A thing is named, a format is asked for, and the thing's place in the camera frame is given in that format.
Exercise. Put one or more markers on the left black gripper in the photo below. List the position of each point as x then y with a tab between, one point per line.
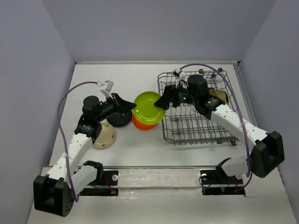
121	106

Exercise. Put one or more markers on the cream plate with floral marks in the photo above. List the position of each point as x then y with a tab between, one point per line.
106	137

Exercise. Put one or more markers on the orange plate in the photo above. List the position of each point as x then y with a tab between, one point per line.
140	125

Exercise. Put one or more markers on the cream plate with black blot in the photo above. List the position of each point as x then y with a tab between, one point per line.
223	96

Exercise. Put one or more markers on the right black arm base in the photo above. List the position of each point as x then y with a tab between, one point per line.
215	184

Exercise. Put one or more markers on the brown yellow patterned plate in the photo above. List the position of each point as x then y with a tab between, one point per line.
212	91

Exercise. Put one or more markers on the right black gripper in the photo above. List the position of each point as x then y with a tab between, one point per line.
170	92

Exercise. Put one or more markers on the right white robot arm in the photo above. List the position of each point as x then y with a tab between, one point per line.
265	151

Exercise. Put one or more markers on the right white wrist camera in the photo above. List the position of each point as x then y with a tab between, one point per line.
179	75

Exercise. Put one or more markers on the lime green plate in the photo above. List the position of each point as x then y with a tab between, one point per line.
145	111

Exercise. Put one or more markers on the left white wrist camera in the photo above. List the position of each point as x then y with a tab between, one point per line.
105	88

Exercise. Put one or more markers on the grey wire dish rack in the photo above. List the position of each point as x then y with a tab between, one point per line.
184	125

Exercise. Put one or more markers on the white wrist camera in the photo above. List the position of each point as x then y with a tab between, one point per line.
179	75
105	88

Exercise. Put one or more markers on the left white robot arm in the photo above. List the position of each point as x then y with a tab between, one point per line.
58	190

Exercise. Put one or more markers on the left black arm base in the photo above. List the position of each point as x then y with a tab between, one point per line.
107	186

